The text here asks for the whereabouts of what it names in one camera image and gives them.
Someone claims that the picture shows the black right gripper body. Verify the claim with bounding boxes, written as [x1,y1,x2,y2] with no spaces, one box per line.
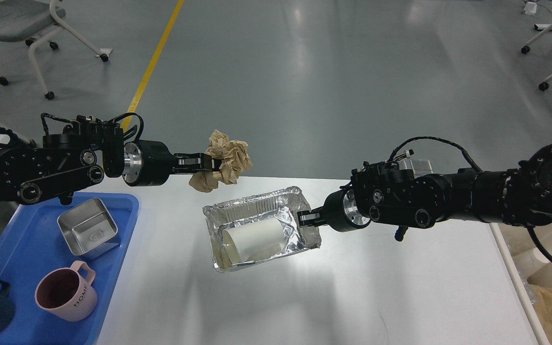
[323,189,371,233]

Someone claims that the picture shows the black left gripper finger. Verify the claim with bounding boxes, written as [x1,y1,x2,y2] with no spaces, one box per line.
[173,153,223,174]

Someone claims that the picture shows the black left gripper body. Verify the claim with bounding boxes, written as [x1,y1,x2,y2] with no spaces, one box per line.
[122,140,179,186]

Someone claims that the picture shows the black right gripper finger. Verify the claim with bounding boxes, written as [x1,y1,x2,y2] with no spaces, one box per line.
[297,209,327,228]

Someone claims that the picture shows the white paper cup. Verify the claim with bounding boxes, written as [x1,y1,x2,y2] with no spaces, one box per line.
[222,218,285,264]

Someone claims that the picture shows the aluminium foil container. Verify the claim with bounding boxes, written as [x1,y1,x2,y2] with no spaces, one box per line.
[202,186,322,273]

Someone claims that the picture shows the stainless steel rectangular tray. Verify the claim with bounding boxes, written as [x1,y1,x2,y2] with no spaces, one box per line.
[57,198,121,261]

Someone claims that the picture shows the pink HOME mug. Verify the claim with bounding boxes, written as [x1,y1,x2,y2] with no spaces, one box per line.
[34,260,98,322]

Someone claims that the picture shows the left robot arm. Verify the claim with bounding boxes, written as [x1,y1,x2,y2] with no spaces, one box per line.
[0,112,223,205]

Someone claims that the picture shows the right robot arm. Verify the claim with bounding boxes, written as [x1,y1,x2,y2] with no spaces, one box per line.
[297,144,552,262]

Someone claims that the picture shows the blue plastic tray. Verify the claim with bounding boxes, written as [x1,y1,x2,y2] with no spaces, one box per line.
[0,193,140,345]

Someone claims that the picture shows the small white cup in bin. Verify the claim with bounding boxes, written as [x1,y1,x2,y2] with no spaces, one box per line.
[513,247,550,280]

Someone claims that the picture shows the beige plastic bin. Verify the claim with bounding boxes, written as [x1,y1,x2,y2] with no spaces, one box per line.
[490,223,552,345]

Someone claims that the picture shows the grey office chair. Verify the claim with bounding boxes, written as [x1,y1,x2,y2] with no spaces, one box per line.
[0,0,111,100]

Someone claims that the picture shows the white power adapter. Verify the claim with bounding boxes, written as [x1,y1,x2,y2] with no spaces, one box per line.
[523,0,538,16]

